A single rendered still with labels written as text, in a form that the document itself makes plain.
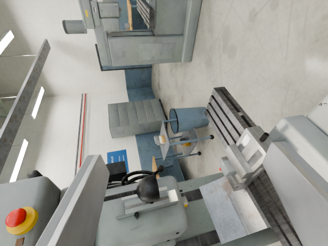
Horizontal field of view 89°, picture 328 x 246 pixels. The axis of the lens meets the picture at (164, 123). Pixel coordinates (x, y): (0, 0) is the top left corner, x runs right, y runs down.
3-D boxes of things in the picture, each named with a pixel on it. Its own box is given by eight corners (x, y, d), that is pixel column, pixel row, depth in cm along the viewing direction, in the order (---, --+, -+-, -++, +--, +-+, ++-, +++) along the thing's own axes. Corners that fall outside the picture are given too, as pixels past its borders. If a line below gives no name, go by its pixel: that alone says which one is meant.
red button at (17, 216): (25, 205, 41) (6, 209, 40) (20, 223, 38) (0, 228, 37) (32, 209, 43) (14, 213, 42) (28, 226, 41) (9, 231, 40)
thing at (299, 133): (302, 112, 75) (280, 116, 72) (388, 188, 53) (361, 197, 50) (251, 166, 112) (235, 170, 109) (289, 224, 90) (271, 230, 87)
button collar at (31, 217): (37, 203, 44) (10, 209, 42) (31, 229, 40) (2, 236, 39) (40, 206, 45) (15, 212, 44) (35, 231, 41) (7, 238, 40)
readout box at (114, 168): (124, 158, 103) (88, 165, 99) (126, 172, 98) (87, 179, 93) (127, 173, 118) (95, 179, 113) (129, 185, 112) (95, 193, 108)
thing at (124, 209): (174, 189, 60) (114, 203, 55) (178, 200, 57) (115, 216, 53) (174, 193, 63) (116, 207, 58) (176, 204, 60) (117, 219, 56)
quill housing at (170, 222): (174, 171, 69) (92, 188, 62) (193, 227, 56) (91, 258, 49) (170, 188, 83) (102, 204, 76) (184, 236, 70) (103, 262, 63)
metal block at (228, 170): (233, 158, 82) (222, 160, 81) (239, 169, 79) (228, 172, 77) (229, 163, 86) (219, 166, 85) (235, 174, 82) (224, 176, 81)
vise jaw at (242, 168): (235, 143, 81) (228, 145, 80) (254, 171, 72) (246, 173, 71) (231, 150, 86) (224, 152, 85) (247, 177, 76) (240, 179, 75)
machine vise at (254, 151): (259, 125, 74) (237, 129, 72) (283, 153, 64) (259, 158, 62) (231, 164, 100) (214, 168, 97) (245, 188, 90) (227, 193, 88)
